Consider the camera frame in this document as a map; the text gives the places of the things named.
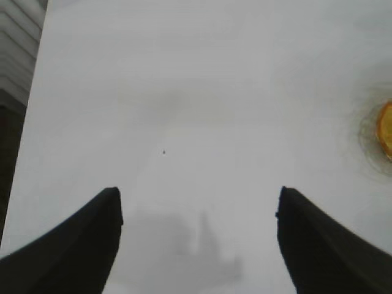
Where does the yellow woven wicker basket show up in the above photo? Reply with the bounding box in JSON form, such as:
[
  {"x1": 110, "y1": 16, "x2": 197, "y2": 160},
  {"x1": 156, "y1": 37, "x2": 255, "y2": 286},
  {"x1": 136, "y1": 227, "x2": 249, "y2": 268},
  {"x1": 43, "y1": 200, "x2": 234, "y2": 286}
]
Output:
[{"x1": 376, "y1": 100, "x2": 392, "y2": 160}]

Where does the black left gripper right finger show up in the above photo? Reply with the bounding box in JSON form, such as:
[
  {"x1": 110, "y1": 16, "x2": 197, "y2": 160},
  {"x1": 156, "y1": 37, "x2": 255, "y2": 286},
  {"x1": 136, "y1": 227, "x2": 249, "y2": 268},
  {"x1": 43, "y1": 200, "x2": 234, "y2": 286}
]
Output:
[{"x1": 274, "y1": 186, "x2": 392, "y2": 294}]

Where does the grey slatted panel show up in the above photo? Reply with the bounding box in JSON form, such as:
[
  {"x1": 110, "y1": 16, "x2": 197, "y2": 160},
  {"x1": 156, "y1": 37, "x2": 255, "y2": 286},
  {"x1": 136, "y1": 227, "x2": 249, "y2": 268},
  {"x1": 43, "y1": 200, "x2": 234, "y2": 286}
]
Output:
[{"x1": 0, "y1": 0, "x2": 49, "y2": 107}]

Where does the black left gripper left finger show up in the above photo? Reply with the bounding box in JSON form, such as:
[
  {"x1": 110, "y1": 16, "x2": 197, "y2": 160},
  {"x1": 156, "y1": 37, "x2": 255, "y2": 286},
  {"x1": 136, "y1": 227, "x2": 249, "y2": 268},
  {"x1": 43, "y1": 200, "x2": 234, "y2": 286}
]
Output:
[{"x1": 0, "y1": 186, "x2": 124, "y2": 294}]

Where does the clear glass plate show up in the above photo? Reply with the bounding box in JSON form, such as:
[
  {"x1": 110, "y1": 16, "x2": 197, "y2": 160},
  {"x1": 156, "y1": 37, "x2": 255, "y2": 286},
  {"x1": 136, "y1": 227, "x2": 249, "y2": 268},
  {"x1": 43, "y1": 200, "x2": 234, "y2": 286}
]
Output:
[{"x1": 350, "y1": 81, "x2": 392, "y2": 178}]

